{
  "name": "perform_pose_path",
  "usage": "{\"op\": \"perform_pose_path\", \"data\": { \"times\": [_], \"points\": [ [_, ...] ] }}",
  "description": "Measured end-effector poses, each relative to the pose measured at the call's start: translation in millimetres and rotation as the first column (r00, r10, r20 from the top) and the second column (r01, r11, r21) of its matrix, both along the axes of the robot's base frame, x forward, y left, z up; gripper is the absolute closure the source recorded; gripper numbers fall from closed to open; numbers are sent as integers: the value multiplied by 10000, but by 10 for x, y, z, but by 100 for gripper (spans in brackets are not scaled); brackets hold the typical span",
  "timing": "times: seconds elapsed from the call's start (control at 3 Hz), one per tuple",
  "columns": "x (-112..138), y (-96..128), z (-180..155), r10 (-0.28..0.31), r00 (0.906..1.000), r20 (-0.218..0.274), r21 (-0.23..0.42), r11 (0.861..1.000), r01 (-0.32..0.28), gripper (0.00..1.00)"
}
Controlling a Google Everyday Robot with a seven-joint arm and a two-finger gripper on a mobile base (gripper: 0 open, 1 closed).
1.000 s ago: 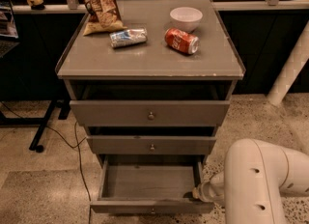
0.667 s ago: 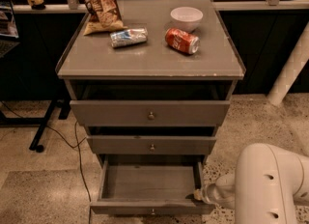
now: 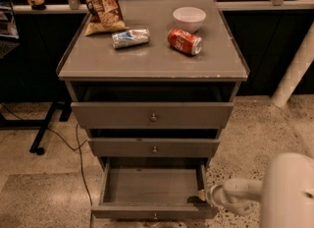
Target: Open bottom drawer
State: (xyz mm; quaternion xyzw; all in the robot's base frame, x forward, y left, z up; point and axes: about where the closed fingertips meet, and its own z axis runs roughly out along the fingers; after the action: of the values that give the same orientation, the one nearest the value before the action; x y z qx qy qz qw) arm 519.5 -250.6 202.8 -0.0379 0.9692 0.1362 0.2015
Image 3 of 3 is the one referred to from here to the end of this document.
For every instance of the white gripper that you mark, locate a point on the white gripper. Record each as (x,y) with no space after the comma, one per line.
(213,195)

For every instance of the grey bottom drawer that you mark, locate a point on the grey bottom drawer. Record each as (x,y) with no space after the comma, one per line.
(153,188)

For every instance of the grey drawer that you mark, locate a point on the grey drawer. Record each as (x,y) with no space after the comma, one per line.
(153,188)
(119,147)
(153,115)

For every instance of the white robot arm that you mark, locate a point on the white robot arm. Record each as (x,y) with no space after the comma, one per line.
(263,174)

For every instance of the grey drawer cabinet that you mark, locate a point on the grey drawer cabinet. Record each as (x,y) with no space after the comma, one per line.
(156,72)

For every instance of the grey middle drawer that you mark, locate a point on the grey middle drawer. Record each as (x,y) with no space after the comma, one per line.
(119,147)

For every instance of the grey top drawer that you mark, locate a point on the grey top drawer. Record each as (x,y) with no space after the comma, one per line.
(153,115)

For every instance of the red cola can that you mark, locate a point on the red cola can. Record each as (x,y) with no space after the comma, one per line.
(184,41)

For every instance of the silver blue soda can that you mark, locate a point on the silver blue soda can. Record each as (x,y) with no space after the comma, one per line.
(130,37)

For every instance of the white bowl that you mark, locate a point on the white bowl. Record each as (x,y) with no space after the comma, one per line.
(189,18)

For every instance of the sea salt chips bag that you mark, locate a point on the sea salt chips bag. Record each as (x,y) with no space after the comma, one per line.
(106,16)

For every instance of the small yellow figurine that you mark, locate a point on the small yellow figurine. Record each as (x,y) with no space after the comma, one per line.
(37,4)

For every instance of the black desk leg frame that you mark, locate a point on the black desk leg frame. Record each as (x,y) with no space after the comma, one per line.
(41,125)

